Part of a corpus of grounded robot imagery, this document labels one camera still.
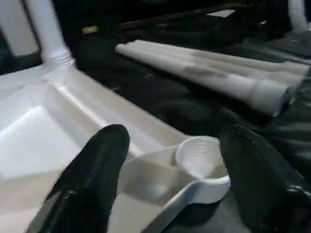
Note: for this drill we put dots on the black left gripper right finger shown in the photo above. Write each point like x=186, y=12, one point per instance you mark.
x=262, y=182

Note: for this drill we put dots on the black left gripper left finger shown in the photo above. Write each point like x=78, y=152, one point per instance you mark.
x=85, y=182

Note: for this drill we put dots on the white plastic table top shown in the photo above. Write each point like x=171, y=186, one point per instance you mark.
x=36, y=121

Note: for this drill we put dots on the black plastic mat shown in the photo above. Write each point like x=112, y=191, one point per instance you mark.
x=170, y=109

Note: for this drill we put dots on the small tan tag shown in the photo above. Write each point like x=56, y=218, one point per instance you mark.
x=90, y=29

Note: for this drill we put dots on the white flat panel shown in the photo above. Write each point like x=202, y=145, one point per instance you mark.
x=219, y=13

